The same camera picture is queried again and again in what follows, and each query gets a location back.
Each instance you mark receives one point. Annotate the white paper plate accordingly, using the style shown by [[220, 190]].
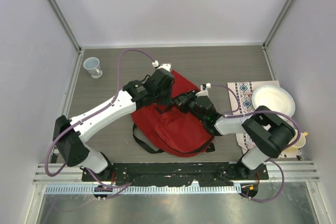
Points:
[[275, 98]]

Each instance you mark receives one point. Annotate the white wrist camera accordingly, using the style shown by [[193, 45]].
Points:
[[204, 90], [166, 66]]

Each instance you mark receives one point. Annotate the patterned cloth placemat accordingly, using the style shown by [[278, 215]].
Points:
[[241, 100]]

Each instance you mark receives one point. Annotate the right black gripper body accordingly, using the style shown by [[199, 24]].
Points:
[[192, 108]]

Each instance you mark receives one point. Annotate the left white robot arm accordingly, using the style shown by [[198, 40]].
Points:
[[72, 134]]

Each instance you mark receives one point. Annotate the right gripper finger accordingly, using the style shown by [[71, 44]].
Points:
[[181, 101], [190, 95]]

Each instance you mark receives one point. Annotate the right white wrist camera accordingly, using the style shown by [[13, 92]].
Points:
[[204, 90]]

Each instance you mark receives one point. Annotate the aluminium frame rail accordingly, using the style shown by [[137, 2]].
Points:
[[289, 171]]

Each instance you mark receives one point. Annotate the translucent plastic cup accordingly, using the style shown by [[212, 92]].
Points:
[[92, 66]]

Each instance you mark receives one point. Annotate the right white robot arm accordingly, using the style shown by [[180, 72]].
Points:
[[270, 133]]

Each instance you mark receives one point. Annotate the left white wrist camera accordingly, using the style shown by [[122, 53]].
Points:
[[166, 66]]

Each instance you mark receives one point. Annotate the slotted cable duct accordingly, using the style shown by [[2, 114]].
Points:
[[137, 190]]

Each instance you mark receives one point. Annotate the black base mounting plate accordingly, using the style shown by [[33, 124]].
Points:
[[182, 174]]

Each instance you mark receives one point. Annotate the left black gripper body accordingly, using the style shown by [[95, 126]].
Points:
[[164, 96]]

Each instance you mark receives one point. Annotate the red backpack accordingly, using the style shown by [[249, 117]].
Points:
[[159, 128]]

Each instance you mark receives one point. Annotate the cream yellow mug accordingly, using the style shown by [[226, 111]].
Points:
[[294, 150]]

